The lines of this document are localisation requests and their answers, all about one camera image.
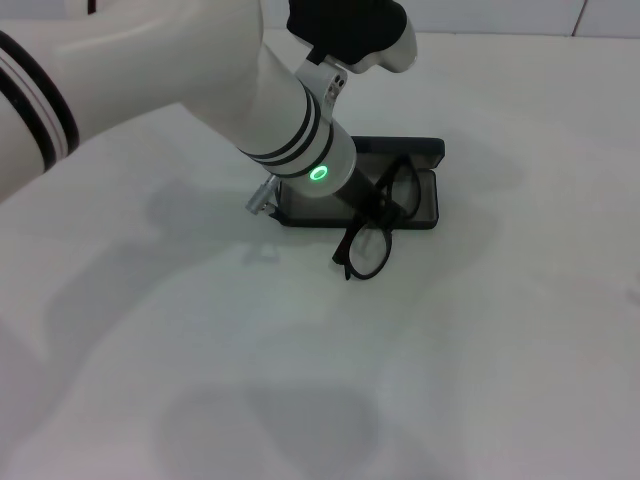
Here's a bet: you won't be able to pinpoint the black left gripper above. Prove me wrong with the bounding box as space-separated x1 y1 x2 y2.
337 167 402 222

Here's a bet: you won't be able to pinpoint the black glasses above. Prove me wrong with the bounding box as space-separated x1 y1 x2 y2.
331 153 424 283

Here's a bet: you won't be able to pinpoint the black glasses case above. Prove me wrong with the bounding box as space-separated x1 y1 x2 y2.
269 134 447 231

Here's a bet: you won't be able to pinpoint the left arm cable with connectors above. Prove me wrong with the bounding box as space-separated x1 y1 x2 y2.
243 178 282 217

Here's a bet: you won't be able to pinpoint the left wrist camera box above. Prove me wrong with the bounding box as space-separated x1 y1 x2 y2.
285 0 419 109

